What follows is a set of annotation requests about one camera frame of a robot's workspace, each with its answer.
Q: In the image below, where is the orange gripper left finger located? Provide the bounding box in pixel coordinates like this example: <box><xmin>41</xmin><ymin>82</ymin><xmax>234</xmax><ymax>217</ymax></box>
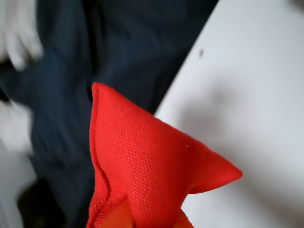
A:
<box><xmin>101</xmin><ymin>197</ymin><xmax>134</xmax><ymax>228</ymax></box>

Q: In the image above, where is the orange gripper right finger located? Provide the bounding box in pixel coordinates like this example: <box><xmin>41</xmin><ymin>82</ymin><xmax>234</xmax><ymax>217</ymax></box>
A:
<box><xmin>174</xmin><ymin>208</ymin><xmax>193</xmax><ymax>228</ymax></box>

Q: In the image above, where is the person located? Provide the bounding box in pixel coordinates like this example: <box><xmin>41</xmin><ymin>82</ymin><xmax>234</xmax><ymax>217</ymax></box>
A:
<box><xmin>0</xmin><ymin>0</ymin><xmax>219</xmax><ymax>228</ymax></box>

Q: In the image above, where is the red bean bag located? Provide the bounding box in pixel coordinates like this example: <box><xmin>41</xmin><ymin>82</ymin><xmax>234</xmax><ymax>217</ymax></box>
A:
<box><xmin>85</xmin><ymin>82</ymin><xmax>243</xmax><ymax>228</ymax></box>

